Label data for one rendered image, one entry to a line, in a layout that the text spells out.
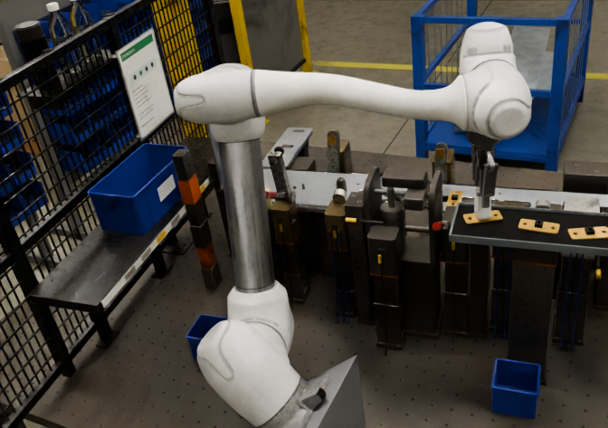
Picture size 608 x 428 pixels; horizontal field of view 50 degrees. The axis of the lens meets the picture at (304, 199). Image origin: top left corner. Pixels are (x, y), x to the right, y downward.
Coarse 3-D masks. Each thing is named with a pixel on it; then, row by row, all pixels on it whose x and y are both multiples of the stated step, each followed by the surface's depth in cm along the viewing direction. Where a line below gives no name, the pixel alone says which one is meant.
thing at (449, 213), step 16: (448, 208) 173; (448, 240) 169; (448, 256) 171; (464, 256) 170; (448, 272) 176; (464, 272) 174; (448, 288) 178; (464, 288) 177; (448, 304) 181; (464, 304) 179; (448, 320) 184; (464, 320) 182; (464, 336) 185
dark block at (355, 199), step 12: (360, 192) 177; (348, 204) 173; (360, 204) 172; (348, 216) 174; (360, 216) 173; (348, 228) 177; (360, 228) 176; (360, 240) 178; (360, 252) 180; (360, 264) 183; (360, 276) 185; (372, 276) 189; (360, 288) 188; (372, 288) 190; (360, 300) 190; (372, 300) 191; (360, 312) 193; (372, 312) 192; (372, 324) 193
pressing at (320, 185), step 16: (272, 176) 215; (288, 176) 214; (304, 176) 212; (320, 176) 211; (336, 176) 210; (352, 176) 208; (304, 192) 204; (320, 192) 203; (448, 192) 194; (464, 192) 193; (496, 192) 191; (512, 192) 189; (528, 192) 188; (544, 192) 187; (560, 192) 186; (576, 192) 186; (304, 208) 197; (320, 208) 195
